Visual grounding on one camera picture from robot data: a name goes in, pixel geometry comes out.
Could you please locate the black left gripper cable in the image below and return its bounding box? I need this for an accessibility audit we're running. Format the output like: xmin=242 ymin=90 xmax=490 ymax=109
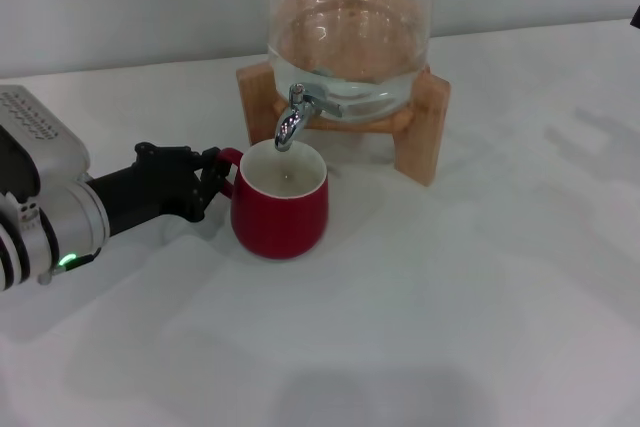
xmin=49 ymin=252 xmax=99 ymax=278

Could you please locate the wooden dispenser stand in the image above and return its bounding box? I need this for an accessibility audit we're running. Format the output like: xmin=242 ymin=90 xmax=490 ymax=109
xmin=235 ymin=62 xmax=451 ymax=188

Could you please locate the chrome faucet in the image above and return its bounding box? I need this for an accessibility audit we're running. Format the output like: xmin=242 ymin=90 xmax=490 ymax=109
xmin=273 ymin=82 xmax=346 ymax=154

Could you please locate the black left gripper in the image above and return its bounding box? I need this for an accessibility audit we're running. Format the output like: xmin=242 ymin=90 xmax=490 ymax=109
xmin=87 ymin=141 xmax=225 ymax=238

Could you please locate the glass water dispenser jar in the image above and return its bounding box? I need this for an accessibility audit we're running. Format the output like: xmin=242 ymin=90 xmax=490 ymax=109
xmin=264 ymin=0 xmax=432 ymax=121

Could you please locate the red ceramic cup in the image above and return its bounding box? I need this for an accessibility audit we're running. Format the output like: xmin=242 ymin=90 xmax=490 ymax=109
xmin=217 ymin=140 xmax=331 ymax=262

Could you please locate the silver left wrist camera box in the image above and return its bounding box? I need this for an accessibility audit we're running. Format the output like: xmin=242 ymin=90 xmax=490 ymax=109
xmin=0 ymin=85 xmax=92 ymax=198

